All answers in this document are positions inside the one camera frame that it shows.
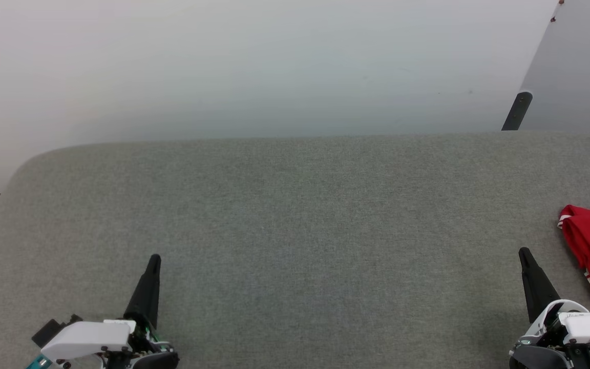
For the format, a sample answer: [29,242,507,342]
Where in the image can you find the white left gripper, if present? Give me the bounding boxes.
[26,254,180,369]

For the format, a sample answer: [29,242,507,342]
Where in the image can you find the black pole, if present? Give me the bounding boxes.
[501,91,533,131]

